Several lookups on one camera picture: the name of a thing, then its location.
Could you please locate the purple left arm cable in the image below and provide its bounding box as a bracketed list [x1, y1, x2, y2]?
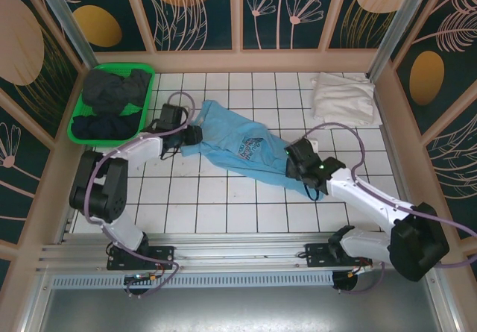
[83, 92, 197, 299]

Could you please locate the aluminium corner post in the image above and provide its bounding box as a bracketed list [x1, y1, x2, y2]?
[31, 0, 96, 72]
[367, 0, 439, 81]

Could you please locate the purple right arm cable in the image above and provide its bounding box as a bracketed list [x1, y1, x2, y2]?
[303, 122, 477, 295]

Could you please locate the crumpled navy t-shirt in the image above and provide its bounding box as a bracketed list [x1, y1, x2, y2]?
[71, 113, 139, 141]

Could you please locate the folded white t-shirt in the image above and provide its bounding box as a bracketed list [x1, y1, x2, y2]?
[311, 72, 376, 127]

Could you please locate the green plastic basket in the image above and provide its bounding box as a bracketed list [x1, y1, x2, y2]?
[66, 62, 156, 147]

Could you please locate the small circuit board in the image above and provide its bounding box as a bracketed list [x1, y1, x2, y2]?
[124, 273, 159, 285]

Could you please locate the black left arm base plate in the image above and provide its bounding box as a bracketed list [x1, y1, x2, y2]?
[107, 245, 176, 272]

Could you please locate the light blue printed t-shirt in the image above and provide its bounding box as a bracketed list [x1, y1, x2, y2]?
[181, 99, 325, 202]

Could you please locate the crumpled grey t-shirt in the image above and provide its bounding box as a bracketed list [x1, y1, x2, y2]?
[80, 69, 147, 116]

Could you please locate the slotted grey cable duct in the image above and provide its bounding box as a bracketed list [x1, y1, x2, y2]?
[51, 272, 335, 289]

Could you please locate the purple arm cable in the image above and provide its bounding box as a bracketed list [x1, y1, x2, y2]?
[303, 122, 477, 295]
[83, 92, 197, 299]

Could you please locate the aluminium mounting rail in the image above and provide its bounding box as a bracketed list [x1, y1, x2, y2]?
[37, 233, 440, 273]

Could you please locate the grey metal sheet panel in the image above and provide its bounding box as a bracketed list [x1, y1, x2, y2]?
[22, 268, 459, 332]

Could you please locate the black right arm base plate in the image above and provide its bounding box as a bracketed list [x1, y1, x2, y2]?
[304, 242, 373, 269]

